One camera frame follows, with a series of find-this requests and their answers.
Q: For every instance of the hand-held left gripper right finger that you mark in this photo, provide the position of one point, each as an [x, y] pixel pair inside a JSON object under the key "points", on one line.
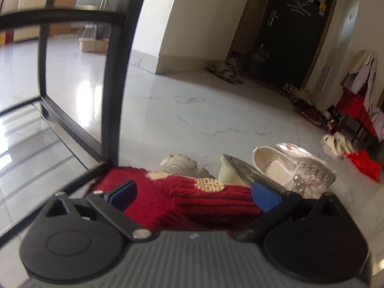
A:
{"points": [[264, 196]]}

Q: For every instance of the white sneaker with triangle sole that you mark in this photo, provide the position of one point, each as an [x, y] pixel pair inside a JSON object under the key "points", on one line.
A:
{"points": [[294, 168]]}

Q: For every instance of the brown sandal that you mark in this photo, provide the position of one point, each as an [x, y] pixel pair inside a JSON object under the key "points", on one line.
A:
{"points": [[232, 78], [222, 69]]}

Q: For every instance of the wooden cabinet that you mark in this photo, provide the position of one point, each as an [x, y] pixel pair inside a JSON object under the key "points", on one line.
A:
{"points": [[36, 9]]}

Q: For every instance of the dark entrance door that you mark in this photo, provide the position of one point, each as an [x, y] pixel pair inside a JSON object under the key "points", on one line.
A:
{"points": [[294, 30]]}

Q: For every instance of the black metal shoe rack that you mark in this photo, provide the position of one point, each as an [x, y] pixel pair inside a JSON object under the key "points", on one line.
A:
{"points": [[112, 96]]}

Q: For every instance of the red knit slipper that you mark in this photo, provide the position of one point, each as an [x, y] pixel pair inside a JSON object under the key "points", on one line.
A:
{"points": [[192, 204]]}

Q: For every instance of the cardboard box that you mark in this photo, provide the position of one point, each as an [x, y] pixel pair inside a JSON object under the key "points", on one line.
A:
{"points": [[93, 43]]}

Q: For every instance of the beige knit shoe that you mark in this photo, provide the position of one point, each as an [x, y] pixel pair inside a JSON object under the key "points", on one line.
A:
{"points": [[234, 171]]}

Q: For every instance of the white fluffy slipper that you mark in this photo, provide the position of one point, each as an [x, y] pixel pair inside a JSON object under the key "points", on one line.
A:
{"points": [[180, 162]]}

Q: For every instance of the pile of clothes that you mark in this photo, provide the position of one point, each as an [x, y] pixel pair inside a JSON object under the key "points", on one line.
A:
{"points": [[361, 72]]}

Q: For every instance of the red plastic bag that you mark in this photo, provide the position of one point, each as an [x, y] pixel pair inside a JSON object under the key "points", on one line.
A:
{"points": [[366, 163]]}

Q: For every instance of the red chair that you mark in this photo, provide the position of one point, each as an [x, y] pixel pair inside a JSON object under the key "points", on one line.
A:
{"points": [[357, 108]]}

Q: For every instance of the large water bottle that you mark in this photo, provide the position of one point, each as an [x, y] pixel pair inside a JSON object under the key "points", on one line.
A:
{"points": [[259, 56]]}

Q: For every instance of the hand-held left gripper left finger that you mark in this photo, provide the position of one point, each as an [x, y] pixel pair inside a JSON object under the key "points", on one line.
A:
{"points": [[124, 193]]}

